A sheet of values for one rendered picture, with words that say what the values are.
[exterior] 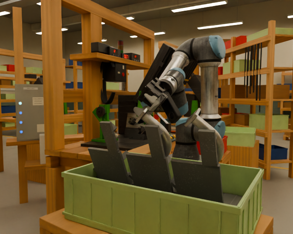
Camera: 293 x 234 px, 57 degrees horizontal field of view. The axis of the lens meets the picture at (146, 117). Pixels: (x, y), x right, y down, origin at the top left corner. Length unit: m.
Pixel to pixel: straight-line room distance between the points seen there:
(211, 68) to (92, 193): 0.82
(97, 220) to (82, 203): 0.08
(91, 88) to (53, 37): 0.48
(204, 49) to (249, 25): 9.79
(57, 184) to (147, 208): 1.15
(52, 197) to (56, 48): 0.97
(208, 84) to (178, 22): 10.69
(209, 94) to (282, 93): 3.24
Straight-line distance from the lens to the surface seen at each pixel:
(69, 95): 2.05
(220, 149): 0.82
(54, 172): 1.89
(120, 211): 0.90
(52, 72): 1.83
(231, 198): 1.10
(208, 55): 1.37
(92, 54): 2.00
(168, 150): 0.90
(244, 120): 4.93
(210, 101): 1.38
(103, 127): 0.94
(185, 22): 11.89
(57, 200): 1.95
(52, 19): 1.88
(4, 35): 13.48
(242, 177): 1.13
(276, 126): 4.53
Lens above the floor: 1.23
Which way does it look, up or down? 4 degrees down
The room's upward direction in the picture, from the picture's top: straight up
